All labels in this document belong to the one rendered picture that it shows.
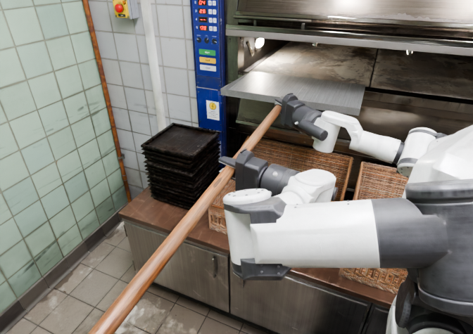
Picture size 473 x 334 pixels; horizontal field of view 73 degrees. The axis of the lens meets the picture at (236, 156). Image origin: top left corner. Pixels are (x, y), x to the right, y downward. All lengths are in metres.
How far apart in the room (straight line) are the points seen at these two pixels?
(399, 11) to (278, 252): 1.14
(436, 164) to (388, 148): 0.44
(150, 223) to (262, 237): 1.20
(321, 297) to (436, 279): 1.04
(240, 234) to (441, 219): 0.26
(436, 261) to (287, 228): 0.18
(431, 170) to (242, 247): 0.31
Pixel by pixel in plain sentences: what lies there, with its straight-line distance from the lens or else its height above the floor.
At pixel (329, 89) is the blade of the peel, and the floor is 1.18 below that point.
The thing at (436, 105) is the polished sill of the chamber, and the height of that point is 1.16.
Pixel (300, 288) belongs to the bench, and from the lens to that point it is 1.47.
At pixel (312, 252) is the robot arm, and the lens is 0.45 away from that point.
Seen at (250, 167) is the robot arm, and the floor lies 1.24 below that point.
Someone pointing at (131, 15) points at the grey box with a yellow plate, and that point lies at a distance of 1.81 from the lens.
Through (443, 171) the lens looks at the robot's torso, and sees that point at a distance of 0.57.
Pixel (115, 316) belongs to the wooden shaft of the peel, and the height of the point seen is 1.21.
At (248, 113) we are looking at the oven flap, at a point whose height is 0.99.
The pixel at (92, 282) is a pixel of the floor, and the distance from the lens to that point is 2.25.
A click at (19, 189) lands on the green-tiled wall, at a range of 1.95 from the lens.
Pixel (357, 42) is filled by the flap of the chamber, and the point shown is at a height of 1.40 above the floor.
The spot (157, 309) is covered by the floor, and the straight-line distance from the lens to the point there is 2.02.
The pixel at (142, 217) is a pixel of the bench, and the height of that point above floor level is 0.58.
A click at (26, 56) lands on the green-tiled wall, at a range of 1.85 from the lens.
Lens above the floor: 1.65
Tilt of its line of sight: 31 degrees down
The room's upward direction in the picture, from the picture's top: straight up
